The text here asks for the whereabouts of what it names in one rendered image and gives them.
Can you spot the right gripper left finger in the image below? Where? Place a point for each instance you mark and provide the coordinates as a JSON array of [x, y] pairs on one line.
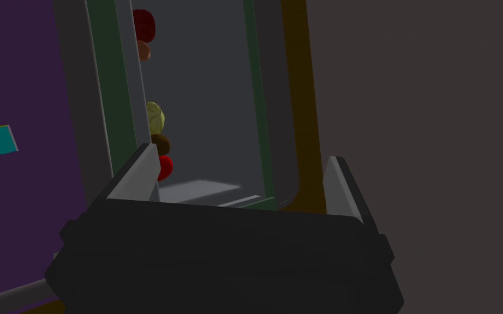
[[140, 179]]

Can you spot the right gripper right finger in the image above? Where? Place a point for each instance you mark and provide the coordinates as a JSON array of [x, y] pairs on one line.
[[341, 192]]

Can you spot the bright red round fruit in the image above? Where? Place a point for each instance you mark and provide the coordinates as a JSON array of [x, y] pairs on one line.
[[165, 168]]

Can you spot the brown round fruit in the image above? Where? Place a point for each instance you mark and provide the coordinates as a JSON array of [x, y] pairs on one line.
[[161, 145]]

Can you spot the yellow-green lettuce head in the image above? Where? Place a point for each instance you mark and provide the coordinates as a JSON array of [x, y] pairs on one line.
[[154, 118]]

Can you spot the grey fridge with green seal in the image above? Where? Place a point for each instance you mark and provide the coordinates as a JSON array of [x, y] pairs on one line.
[[208, 87]]

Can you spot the orange-brown round fruit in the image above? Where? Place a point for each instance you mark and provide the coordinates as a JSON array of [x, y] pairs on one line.
[[144, 51]]

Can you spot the dark red round fruit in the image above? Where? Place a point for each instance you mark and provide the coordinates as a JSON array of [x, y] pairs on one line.
[[144, 25]]

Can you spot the purple fridge door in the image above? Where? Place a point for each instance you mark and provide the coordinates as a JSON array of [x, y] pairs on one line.
[[20, 78]]

